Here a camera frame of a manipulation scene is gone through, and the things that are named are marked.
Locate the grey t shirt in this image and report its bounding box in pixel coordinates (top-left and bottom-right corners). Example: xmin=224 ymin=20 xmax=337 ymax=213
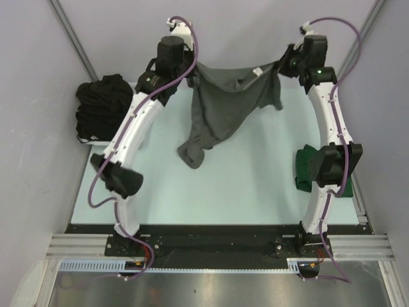
xmin=177 ymin=62 xmax=282 ymax=169

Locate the black t shirts pile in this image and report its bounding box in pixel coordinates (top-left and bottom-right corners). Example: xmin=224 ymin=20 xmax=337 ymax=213
xmin=75 ymin=74 xmax=134 ymax=143

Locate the white plastic basket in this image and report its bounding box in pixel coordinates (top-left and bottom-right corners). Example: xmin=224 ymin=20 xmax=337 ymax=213
xmin=77 ymin=136 xmax=110 ymax=147

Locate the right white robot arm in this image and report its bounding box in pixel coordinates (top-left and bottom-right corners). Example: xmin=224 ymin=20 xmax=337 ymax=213
xmin=279 ymin=31 xmax=363 ymax=257

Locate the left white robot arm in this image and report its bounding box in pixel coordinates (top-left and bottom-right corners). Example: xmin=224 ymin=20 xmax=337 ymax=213
xmin=90 ymin=35 xmax=199 ymax=256

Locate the green folded t shirt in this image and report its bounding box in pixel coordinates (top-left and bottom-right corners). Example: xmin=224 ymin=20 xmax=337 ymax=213
xmin=295 ymin=142 xmax=363 ymax=198

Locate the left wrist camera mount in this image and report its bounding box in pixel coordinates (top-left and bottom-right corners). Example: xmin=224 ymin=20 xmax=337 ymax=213
xmin=167 ymin=18 xmax=194 ymax=51

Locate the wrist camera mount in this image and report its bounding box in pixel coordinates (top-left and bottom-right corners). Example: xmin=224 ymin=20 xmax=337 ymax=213
xmin=295 ymin=21 xmax=318 ymax=49
xmin=167 ymin=18 xmax=194 ymax=51

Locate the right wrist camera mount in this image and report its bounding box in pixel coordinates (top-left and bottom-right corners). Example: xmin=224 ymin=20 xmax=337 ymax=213
xmin=295 ymin=21 xmax=318 ymax=49

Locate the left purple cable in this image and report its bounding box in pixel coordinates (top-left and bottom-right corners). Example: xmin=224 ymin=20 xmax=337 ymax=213
xmin=59 ymin=15 xmax=201 ymax=290

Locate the purple cable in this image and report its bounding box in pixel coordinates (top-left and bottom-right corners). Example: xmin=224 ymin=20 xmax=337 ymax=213
xmin=59 ymin=15 xmax=201 ymax=290
xmin=308 ymin=17 xmax=364 ymax=285

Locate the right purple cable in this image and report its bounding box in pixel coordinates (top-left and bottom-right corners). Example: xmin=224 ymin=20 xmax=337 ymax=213
xmin=308 ymin=17 xmax=364 ymax=285

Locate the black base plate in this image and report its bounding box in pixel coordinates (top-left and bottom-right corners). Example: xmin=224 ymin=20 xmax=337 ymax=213
xmin=65 ymin=223 xmax=374 ymax=271

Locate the light blue cable duct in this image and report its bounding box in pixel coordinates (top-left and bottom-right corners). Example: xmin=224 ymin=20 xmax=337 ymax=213
xmin=59 ymin=259 xmax=300 ymax=274

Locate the aluminium frame rail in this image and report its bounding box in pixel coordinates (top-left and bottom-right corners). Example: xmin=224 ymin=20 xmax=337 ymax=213
xmin=46 ymin=234 xmax=395 ymax=261

